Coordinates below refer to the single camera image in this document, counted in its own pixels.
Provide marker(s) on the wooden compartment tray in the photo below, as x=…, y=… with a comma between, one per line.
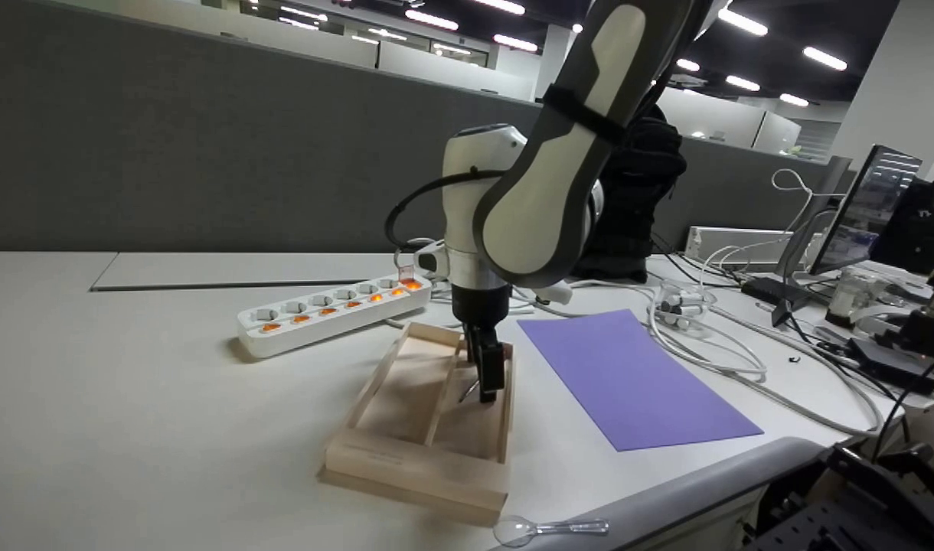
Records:
x=411, y=438

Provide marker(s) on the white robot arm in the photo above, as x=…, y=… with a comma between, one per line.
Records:
x=518, y=206

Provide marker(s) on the grey desk partition panel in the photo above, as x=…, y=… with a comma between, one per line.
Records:
x=126, y=137

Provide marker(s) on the computer monitor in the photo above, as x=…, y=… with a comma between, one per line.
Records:
x=863, y=210

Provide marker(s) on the white box on desk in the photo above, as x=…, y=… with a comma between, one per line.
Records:
x=734, y=246

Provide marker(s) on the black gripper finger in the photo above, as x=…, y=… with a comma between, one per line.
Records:
x=487, y=371
x=468, y=355

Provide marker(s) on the clear plastic spoon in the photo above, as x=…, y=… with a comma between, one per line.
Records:
x=518, y=531

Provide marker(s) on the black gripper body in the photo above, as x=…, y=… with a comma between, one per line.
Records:
x=479, y=312

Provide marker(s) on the purple mat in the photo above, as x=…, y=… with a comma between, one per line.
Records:
x=630, y=389

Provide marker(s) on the white power strip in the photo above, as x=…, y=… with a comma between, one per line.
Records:
x=318, y=316

